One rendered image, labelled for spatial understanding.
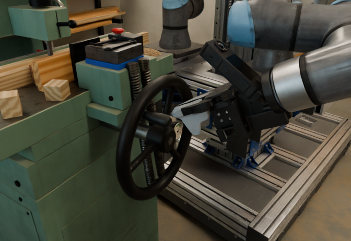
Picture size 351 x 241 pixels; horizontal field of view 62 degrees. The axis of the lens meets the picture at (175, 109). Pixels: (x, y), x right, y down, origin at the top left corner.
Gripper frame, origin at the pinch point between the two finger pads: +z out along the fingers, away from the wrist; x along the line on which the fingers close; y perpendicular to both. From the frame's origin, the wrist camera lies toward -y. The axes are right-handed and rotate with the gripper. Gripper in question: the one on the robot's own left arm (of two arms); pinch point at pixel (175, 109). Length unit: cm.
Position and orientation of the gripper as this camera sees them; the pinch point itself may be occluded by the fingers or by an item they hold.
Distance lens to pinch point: 56.0
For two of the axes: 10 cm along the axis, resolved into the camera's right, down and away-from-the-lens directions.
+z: -7.4, 2.5, 6.3
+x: 5.2, -3.8, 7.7
